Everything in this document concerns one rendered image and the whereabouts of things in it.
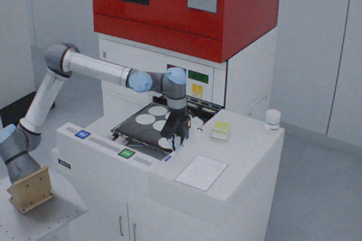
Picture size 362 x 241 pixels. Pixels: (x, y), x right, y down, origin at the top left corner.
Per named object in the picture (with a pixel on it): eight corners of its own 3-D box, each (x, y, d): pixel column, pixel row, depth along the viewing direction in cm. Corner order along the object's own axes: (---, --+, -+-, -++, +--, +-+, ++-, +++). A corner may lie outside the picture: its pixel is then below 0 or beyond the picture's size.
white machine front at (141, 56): (104, 90, 275) (101, 28, 256) (223, 130, 237) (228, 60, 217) (101, 92, 273) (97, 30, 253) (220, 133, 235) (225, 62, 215)
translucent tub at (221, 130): (215, 131, 209) (216, 119, 206) (231, 136, 206) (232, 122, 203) (210, 140, 203) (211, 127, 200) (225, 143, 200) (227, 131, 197)
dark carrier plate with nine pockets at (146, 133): (155, 102, 247) (155, 102, 246) (210, 121, 231) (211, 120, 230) (114, 131, 221) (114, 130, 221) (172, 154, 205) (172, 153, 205)
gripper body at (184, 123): (191, 128, 189) (191, 102, 184) (180, 138, 183) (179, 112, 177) (175, 124, 193) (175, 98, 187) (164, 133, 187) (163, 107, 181)
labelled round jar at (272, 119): (267, 124, 215) (269, 107, 210) (280, 128, 212) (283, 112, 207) (261, 131, 210) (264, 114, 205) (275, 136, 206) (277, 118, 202)
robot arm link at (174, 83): (167, 65, 179) (188, 66, 177) (167, 90, 184) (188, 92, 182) (162, 73, 172) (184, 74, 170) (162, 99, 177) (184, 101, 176)
